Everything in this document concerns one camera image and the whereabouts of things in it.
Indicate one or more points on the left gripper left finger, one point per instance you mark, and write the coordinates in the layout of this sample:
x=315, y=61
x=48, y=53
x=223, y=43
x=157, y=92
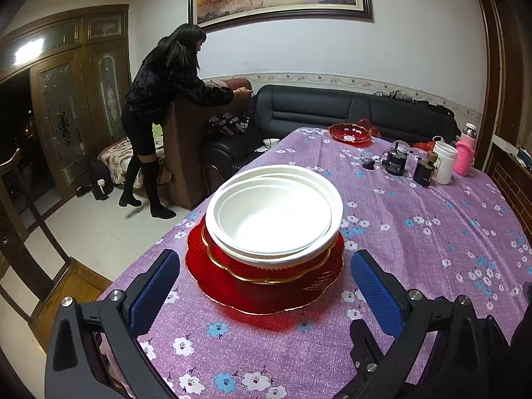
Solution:
x=75, y=366

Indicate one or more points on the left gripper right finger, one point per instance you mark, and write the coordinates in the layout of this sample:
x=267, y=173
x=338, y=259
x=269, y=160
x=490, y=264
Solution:
x=440, y=348

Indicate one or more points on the red plate with sticker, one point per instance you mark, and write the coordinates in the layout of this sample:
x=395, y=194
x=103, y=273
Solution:
x=265, y=276

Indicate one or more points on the large white foam bowl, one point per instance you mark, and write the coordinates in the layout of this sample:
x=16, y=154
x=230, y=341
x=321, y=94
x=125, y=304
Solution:
x=274, y=211

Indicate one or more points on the wooden chair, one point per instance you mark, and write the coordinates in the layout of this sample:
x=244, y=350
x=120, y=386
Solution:
x=14, y=251

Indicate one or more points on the white plastic jar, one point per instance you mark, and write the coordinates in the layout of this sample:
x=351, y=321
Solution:
x=446, y=159

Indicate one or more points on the dark jar with cork lid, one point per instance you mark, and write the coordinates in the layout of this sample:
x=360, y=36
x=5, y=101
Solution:
x=425, y=169

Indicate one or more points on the wooden side counter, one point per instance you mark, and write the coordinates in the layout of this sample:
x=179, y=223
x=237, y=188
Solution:
x=512, y=179

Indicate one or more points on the pink knit sleeve bottle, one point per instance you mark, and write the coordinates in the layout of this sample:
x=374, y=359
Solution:
x=465, y=147

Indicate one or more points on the black round jar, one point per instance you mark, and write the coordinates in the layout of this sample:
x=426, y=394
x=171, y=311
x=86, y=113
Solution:
x=395, y=158

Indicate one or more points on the small black charger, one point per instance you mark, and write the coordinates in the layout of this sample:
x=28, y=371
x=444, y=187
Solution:
x=368, y=164

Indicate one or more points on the brown armchair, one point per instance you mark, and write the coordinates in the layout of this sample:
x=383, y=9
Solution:
x=184, y=139

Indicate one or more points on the wooden glass door cabinet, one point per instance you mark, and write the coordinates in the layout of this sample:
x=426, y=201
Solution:
x=78, y=65

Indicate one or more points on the black leather sofa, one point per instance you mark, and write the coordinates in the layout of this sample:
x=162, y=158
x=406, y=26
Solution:
x=277, y=110

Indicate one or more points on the woman in black clothes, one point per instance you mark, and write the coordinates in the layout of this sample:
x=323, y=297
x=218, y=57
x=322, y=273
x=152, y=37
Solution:
x=169, y=72

